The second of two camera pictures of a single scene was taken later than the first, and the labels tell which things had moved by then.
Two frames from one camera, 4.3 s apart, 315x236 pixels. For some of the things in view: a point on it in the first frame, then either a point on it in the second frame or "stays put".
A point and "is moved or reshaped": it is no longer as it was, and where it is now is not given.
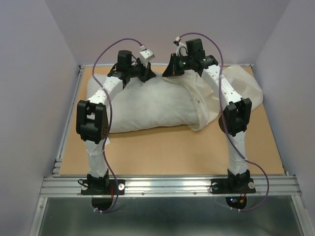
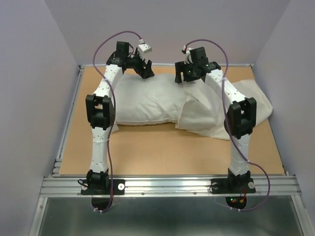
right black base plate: x=233 y=186 stays put
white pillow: x=165 y=101 is moved or reshaped
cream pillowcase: x=245 y=82 is moved or reshaped
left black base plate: x=103 y=187 stays put
